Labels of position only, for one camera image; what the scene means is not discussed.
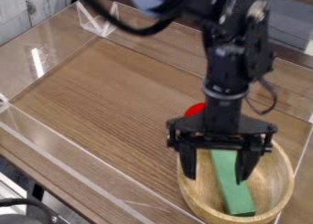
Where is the green rectangular block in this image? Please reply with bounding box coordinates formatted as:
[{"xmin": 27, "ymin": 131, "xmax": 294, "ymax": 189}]
[{"xmin": 210, "ymin": 150, "xmax": 255, "ymax": 217}]

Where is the red plush strawberry toy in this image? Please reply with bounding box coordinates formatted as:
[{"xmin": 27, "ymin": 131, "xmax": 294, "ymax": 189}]
[{"xmin": 185, "ymin": 102, "xmax": 206, "ymax": 116}]

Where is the clear acrylic barrier wall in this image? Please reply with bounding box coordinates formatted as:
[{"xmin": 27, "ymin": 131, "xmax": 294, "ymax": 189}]
[{"xmin": 0, "ymin": 94, "xmax": 203, "ymax": 224}]

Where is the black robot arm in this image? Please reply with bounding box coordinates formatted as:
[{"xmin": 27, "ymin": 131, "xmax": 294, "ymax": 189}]
[{"xmin": 82, "ymin": 0, "xmax": 277, "ymax": 182}]

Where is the black cable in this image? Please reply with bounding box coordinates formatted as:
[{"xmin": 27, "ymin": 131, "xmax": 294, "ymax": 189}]
[{"xmin": 0, "ymin": 197, "xmax": 53, "ymax": 224}]

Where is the clear acrylic corner bracket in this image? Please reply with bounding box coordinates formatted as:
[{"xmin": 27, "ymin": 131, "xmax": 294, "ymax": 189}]
[{"xmin": 76, "ymin": 2, "xmax": 116, "ymax": 37}]

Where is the black table leg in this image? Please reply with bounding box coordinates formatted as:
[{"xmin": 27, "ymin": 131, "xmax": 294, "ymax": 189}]
[{"xmin": 27, "ymin": 183, "xmax": 44, "ymax": 202}]

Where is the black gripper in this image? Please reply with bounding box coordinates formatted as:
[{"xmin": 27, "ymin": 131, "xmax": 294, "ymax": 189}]
[{"xmin": 165, "ymin": 94, "xmax": 278, "ymax": 186}]

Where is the brown wooden bowl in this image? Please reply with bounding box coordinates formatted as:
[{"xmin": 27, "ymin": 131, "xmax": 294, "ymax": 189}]
[{"xmin": 178, "ymin": 142, "xmax": 294, "ymax": 224}]

